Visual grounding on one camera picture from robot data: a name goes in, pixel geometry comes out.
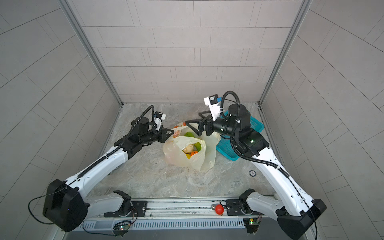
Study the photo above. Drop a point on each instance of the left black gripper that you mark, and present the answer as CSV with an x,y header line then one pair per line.
x,y
165,136

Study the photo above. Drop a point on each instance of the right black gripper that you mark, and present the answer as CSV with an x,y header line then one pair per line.
x,y
211,123

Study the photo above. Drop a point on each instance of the beige pear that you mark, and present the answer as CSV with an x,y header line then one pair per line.
x,y
189,148

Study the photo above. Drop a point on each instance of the cream plastic bag orange print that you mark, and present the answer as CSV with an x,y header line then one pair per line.
x,y
202,161

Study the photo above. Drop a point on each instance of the green guava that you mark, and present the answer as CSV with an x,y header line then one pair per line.
x,y
198,146

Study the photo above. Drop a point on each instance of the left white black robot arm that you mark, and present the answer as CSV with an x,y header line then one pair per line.
x,y
66,203

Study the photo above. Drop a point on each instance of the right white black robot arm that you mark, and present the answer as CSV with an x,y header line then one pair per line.
x,y
253,147

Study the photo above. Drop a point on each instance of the small round floor marker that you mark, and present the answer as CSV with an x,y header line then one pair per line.
x,y
252,173

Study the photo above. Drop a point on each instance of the red emergency stop button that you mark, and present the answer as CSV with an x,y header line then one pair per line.
x,y
218,208

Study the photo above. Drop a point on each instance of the left circuit board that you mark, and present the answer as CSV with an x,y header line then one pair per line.
x,y
123,226

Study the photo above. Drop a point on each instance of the circuit board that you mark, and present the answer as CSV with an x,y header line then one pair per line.
x,y
251,225
123,226

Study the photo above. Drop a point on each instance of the right circuit board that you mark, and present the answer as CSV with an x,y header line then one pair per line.
x,y
251,225

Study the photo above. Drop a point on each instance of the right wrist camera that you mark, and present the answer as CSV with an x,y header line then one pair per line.
x,y
214,104

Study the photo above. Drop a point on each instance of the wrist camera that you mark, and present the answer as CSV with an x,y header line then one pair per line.
x,y
214,104
158,119

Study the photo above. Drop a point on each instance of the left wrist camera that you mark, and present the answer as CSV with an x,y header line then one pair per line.
x,y
158,119

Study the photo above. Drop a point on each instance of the aluminium mounting rail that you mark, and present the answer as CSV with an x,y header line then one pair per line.
x,y
200,208

